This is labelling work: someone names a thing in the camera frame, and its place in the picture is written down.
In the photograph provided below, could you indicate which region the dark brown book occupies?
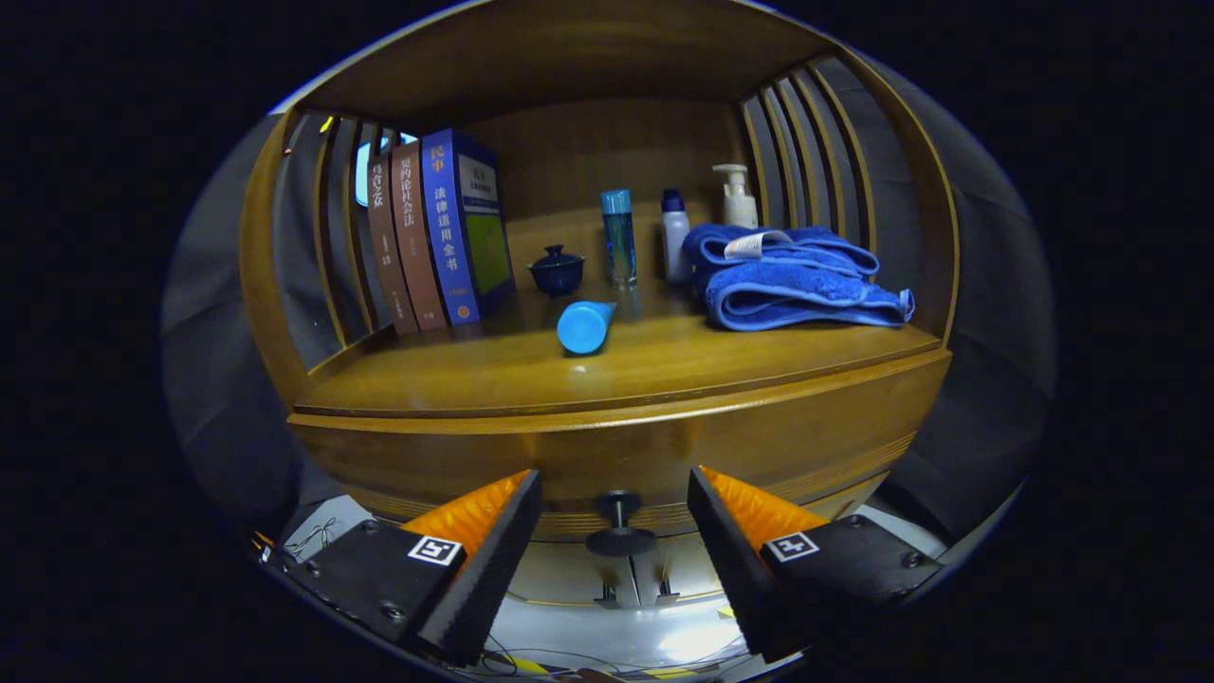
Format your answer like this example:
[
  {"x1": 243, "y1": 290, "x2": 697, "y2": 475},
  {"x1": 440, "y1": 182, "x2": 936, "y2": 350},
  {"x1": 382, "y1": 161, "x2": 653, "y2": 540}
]
[{"x1": 366, "y1": 152, "x2": 420, "y2": 336}]

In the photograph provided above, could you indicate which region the folded blue towel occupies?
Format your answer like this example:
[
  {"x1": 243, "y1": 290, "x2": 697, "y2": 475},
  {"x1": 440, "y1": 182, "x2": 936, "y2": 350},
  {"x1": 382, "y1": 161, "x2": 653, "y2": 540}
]
[{"x1": 683, "y1": 223, "x2": 916, "y2": 332}]

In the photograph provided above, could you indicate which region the wooden cabinet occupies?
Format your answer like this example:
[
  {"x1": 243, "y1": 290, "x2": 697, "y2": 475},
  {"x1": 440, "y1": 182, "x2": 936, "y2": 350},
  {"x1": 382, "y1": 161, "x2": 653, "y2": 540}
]
[{"x1": 237, "y1": 0, "x2": 961, "y2": 608}]

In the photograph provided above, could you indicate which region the clear bottle with blue cap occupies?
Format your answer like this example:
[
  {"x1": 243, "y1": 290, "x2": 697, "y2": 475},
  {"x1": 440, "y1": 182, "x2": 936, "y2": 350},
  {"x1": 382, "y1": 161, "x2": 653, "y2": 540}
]
[{"x1": 599, "y1": 188, "x2": 638, "y2": 288}]

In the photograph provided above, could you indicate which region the thick blue book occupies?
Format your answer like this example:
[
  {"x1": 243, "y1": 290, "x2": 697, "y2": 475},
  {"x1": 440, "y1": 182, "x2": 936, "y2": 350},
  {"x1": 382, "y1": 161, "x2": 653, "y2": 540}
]
[{"x1": 420, "y1": 128, "x2": 518, "y2": 327}]

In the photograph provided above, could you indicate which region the blue lidded teacup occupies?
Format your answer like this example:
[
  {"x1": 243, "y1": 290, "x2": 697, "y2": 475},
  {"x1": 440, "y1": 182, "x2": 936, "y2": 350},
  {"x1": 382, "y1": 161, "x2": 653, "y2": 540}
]
[{"x1": 527, "y1": 244, "x2": 586, "y2": 297}]

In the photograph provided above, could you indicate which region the white bottle dark blue cap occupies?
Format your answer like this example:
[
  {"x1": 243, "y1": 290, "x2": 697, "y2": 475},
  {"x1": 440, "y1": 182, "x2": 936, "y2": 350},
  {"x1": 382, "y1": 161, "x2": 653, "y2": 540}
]
[{"x1": 661, "y1": 189, "x2": 692, "y2": 286}]

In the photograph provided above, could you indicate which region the blue squeeze tube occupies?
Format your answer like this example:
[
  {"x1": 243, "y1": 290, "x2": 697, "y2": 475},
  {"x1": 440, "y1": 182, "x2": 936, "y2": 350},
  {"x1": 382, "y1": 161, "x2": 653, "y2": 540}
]
[{"x1": 556, "y1": 301, "x2": 617, "y2": 357}]

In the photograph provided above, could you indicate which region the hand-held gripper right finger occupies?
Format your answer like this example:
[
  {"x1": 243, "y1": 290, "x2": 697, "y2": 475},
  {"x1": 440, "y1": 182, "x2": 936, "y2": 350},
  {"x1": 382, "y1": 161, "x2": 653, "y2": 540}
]
[{"x1": 687, "y1": 465, "x2": 945, "y2": 663}]

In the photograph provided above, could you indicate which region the wooden countertop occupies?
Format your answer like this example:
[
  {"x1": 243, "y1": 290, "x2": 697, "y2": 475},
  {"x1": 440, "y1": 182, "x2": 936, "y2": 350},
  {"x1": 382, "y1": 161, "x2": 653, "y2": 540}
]
[{"x1": 292, "y1": 275, "x2": 949, "y2": 418}]

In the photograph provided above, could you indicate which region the wooden drawer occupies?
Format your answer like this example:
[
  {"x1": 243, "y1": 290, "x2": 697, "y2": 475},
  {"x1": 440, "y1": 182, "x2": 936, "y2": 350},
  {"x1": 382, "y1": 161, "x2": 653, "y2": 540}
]
[{"x1": 287, "y1": 349, "x2": 952, "y2": 544}]

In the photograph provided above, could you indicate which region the black drawer knob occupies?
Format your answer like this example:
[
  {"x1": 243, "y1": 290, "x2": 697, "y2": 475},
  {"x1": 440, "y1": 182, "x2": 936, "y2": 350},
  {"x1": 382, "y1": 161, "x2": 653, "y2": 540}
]
[{"x1": 585, "y1": 489, "x2": 657, "y2": 558}]

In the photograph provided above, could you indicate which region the white pump bottle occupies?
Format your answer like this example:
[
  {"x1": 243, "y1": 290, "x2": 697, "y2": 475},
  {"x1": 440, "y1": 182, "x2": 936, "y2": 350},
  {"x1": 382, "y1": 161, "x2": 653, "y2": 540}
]
[{"x1": 712, "y1": 164, "x2": 760, "y2": 230}]

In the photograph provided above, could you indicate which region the reddish brown book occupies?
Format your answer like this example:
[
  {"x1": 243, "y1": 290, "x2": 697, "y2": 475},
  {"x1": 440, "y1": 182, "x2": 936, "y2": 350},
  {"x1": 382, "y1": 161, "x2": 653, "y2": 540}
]
[{"x1": 390, "y1": 140, "x2": 450, "y2": 331}]

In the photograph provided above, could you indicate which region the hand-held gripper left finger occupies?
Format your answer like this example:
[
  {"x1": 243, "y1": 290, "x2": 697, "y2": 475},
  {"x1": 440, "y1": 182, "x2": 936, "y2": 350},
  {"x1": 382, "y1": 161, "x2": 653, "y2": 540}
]
[{"x1": 270, "y1": 469, "x2": 544, "y2": 667}]

